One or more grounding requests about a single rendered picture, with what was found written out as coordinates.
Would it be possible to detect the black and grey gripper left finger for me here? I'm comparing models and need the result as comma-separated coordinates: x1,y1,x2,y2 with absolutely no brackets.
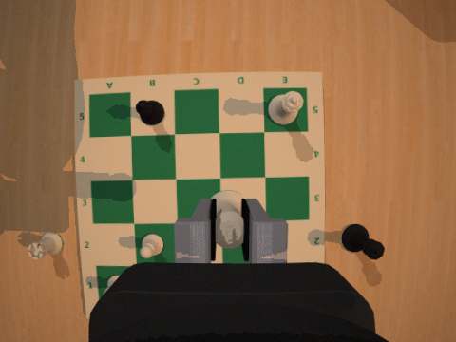
174,199,217,263

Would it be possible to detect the black chess piece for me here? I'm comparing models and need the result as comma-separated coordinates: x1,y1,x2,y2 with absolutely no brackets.
136,100,164,125
341,224,385,260

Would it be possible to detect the white pawn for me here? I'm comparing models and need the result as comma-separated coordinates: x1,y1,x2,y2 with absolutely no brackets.
104,275,120,293
140,234,163,258

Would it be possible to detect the green and cream chessboard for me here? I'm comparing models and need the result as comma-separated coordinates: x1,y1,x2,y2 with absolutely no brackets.
74,72,325,318

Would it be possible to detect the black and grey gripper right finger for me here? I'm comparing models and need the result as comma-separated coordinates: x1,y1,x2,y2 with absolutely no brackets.
241,199,288,263

